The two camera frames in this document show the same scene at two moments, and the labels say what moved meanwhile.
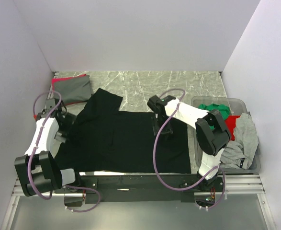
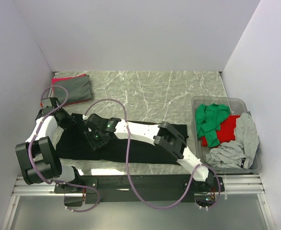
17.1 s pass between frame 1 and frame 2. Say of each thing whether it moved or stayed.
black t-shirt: moved
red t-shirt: stayed
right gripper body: moved
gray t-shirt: stayed
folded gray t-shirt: stayed
